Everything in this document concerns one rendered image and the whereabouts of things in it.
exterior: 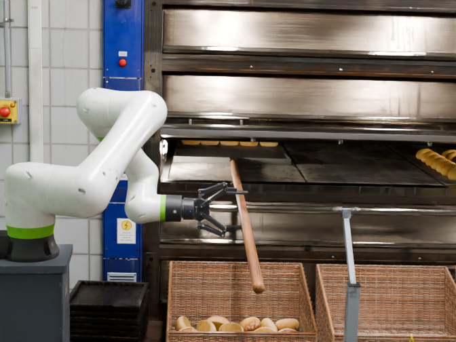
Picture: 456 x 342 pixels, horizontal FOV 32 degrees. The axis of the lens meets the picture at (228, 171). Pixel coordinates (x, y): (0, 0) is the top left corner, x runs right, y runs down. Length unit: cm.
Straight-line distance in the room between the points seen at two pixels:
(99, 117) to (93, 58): 86
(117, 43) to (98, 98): 81
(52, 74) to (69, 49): 12
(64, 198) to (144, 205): 68
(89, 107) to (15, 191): 42
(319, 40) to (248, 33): 28
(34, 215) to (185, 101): 124
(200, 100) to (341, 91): 57
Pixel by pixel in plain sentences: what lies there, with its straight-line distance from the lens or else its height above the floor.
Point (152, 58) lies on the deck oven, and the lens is 322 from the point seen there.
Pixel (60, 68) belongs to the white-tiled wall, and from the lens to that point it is 326.
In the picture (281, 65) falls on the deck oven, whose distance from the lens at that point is 323.
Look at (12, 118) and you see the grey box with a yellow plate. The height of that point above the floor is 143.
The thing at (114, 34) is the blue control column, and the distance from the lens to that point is 320.
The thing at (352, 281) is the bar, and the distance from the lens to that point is 283.
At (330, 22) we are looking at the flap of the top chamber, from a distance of 327.
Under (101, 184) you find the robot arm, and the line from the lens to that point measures 206.
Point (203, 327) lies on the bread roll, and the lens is 324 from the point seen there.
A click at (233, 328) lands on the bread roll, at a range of 323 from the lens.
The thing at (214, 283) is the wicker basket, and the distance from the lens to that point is 334.
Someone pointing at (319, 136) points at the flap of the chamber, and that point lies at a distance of 313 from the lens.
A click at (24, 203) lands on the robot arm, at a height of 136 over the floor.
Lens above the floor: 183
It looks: 11 degrees down
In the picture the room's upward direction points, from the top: 2 degrees clockwise
